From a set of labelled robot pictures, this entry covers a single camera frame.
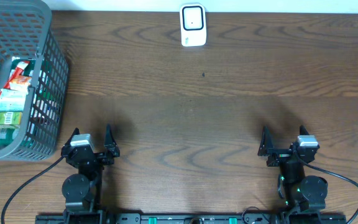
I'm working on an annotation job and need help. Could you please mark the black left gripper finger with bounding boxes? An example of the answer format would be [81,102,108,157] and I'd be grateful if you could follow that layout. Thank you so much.
[104,124,117,151]
[64,128,80,146]

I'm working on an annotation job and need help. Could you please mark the green juice carton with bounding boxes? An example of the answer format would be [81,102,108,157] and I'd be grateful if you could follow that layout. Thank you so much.
[0,112,22,129]

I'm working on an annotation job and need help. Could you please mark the orange tissue packet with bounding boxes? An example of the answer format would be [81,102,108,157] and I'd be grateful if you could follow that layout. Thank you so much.
[9,75,32,93]

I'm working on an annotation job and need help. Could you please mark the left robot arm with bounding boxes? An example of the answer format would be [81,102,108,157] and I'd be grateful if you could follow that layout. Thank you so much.
[61,125,120,224]

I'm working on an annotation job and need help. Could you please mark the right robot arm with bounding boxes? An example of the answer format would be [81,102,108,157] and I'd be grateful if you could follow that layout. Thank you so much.
[257,125,328,223]

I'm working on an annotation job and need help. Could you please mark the green white barcode packet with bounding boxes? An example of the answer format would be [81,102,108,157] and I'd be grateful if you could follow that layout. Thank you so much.
[0,129,19,146]

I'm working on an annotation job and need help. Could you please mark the white barcode scanner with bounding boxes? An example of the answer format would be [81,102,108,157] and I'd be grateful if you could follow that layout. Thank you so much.
[180,4,207,47]

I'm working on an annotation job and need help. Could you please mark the white teal snack packet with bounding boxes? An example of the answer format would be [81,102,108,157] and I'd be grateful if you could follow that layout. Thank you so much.
[0,88,28,112]

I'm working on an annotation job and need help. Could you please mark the red white snack packet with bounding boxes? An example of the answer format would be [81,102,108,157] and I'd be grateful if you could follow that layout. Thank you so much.
[0,60,30,97]

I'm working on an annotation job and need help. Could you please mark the grey plastic mesh basket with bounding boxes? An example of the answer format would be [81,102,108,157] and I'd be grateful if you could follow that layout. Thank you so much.
[0,1,69,161]

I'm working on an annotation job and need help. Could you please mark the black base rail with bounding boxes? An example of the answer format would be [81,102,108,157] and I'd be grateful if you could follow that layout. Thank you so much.
[35,213,347,224]

